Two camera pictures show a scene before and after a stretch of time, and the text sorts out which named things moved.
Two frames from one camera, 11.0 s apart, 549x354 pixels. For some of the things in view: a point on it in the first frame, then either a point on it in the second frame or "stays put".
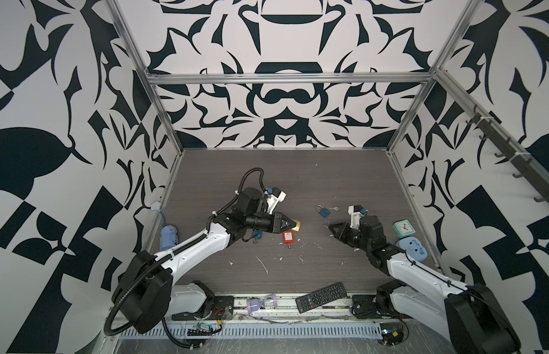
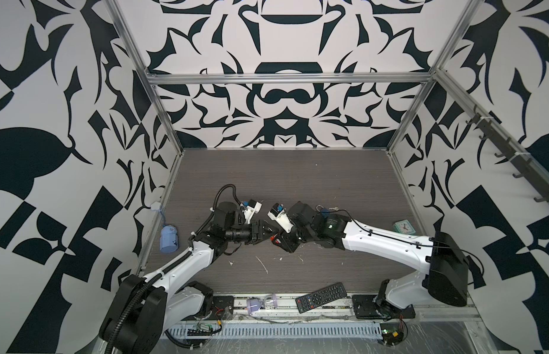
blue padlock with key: (323, 211) stays put
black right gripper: (341, 235) → (285, 242)
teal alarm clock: (404, 228) stays put
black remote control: (320, 296) stays put
